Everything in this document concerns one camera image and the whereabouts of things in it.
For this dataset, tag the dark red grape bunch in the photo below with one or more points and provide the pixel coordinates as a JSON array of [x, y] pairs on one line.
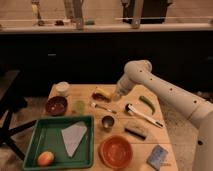
[[99, 97]]

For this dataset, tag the orange bowl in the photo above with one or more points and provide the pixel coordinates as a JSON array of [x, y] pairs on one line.
[[115, 152]]

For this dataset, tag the dark red bowl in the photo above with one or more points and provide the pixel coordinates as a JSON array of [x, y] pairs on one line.
[[56, 105]]

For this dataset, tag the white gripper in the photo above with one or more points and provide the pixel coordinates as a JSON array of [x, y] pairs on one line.
[[116, 95]]

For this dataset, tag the black chair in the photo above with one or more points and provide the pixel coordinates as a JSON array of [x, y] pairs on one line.
[[11, 102]]

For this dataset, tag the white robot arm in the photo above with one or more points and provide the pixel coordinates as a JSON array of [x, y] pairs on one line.
[[196, 109]]

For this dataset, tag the green plastic cup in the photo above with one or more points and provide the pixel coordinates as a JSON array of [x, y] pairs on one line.
[[79, 107]]

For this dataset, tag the white lidded container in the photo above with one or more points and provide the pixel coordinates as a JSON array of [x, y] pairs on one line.
[[62, 88]]

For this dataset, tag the white handled kitchen tool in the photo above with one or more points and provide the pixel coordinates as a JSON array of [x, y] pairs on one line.
[[133, 111]]

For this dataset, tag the green plastic tray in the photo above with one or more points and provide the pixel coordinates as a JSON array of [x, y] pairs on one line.
[[47, 136]]

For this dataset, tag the small metal cup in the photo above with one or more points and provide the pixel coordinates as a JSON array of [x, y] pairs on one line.
[[107, 122]]

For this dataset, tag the grey folded cloth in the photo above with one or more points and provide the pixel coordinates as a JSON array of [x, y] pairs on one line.
[[72, 136]]

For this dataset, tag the red yellow apple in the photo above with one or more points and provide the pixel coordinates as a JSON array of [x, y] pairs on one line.
[[46, 158]]

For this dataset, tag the yellow banana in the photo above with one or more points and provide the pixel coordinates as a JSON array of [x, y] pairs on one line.
[[103, 93]]

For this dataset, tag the blue sponge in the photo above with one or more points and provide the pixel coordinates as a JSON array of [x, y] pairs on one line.
[[157, 157]]

